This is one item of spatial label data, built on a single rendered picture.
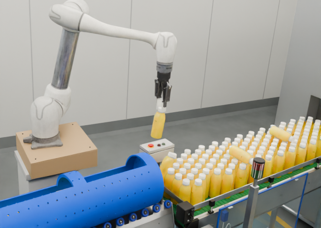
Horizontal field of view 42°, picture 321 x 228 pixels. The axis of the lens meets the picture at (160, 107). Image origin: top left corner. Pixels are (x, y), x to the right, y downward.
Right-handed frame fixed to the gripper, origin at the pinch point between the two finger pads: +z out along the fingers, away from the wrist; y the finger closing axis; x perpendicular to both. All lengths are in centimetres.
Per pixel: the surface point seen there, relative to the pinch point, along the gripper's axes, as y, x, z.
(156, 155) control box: -7.3, 4.8, 36.1
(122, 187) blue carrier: 29, -42, 25
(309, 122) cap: 7, 140, 35
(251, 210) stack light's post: 54, 26, 46
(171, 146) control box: -7.4, 16.0, 32.6
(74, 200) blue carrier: 28, -67, 24
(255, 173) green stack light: 54, 24, 23
